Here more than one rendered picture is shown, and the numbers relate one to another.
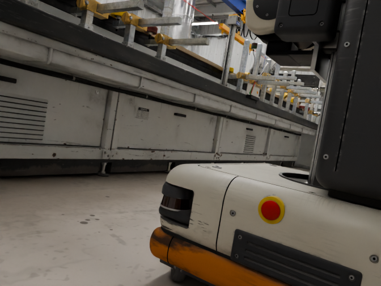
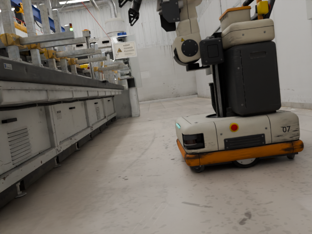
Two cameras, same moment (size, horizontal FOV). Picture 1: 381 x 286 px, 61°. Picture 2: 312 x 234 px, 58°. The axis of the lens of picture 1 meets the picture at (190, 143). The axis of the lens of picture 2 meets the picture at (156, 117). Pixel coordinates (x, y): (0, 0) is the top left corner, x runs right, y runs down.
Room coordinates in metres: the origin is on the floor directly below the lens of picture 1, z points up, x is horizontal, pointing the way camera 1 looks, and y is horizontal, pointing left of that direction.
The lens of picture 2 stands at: (-0.43, 1.05, 0.49)
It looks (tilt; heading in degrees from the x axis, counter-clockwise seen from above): 5 degrees down; 326
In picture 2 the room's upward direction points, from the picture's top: 8 degrees counter-clockwise
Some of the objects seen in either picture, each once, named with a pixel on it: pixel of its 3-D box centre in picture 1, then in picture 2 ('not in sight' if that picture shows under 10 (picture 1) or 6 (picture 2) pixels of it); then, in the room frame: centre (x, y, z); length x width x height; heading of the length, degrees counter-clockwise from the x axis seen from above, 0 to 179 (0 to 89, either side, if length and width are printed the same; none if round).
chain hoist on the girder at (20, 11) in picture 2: (240, 25); (21, 17); (7.91, -0.72, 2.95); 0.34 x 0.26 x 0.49; 146
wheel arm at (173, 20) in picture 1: (144, 23); (71, 55); (1.61, 0.32, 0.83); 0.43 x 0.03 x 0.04; 56
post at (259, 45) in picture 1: (255, 71); (98, 62); (2.85, -0.46, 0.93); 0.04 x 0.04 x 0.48; 56
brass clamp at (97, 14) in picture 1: (93, 7); (51, 55); (1.42, 0.51, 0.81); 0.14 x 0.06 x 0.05; 146
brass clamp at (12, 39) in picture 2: not in sight; (14, 41); (1.00, 0.79, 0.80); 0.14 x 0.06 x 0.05; 146
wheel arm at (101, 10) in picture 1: (104, 8); (61, 55); (1.40, 0.46, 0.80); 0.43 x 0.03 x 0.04; 56
